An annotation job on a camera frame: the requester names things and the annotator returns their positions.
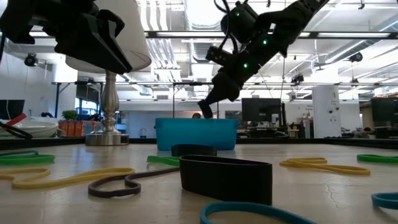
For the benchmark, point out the teal rubber band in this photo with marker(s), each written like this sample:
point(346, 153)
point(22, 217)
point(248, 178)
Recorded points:
point(384, 201)
point(248, 207)

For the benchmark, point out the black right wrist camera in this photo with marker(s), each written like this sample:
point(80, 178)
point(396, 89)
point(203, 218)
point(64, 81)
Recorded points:
point(219, 56)

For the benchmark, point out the black aluminium table frame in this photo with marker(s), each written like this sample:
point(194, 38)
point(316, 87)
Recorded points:
point(46, 142)

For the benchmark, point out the black ceiling camera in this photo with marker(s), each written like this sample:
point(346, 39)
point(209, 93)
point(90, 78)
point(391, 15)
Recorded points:
point(30, 60)
point(356, 57)

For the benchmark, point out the black cabinet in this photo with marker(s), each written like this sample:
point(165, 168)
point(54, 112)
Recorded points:
point(384, 115)

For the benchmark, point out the orange boxes row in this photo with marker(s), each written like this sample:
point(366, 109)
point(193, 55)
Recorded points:
point(73, 128)

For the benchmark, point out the small potted green plant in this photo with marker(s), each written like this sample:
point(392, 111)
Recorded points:
point(69, 115)

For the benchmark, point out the black metal stand frame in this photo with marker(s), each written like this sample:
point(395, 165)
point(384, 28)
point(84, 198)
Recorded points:
point(189, 83)

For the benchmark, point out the teal plastic bin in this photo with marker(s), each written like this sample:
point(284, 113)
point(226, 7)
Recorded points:
point(196, 133)

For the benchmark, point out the white shade silver table lamp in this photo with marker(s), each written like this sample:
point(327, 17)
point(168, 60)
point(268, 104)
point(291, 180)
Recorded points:
point(109, 102)

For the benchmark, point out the black computer monitor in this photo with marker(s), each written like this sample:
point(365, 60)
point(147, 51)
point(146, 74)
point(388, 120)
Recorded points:
point(261, 109)
point(14, 109)

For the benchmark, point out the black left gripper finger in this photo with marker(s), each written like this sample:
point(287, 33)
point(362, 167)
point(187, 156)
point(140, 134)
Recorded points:
point(93, 46)
point(112, 23)

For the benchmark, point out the silver ventilation duct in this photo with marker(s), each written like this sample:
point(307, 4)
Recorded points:
point(200, 18)

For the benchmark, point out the large wide black rubber band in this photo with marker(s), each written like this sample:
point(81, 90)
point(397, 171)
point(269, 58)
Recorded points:
point(227, 183)

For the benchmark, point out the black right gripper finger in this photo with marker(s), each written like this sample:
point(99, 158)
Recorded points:
point(206, 109)

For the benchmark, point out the green rubber band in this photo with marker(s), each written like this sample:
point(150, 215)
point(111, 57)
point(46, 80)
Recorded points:
point(28, 160)
point(377, 159)
point(163, 160)

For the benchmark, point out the white pillar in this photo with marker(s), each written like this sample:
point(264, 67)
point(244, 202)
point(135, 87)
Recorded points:
point(326, 112)

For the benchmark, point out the black overhead light bar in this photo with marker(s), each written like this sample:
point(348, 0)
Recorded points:
point(186, 35)

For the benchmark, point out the red stick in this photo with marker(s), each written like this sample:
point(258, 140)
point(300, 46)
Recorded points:
point(17, 119)

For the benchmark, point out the white bowl with tools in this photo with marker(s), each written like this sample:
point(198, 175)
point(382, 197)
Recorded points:
point(37, 129)

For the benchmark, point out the thin purple rubber band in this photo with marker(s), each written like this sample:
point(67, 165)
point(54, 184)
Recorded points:
point(109, 195)

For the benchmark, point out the person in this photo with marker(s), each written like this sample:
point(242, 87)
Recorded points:
point(363, 133)
point(196, 116)

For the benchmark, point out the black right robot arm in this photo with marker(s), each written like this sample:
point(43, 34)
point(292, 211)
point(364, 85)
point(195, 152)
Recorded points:
point(289, 18)

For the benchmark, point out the small clear bottle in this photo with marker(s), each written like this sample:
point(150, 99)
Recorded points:
point(143, 133)

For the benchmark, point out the black ceiling spotlight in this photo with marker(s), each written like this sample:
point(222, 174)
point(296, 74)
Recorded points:
point(297, 79)

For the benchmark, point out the yellow rubber band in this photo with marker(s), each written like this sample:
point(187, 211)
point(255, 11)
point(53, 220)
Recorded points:
point(348, 170)
point(77, 178)

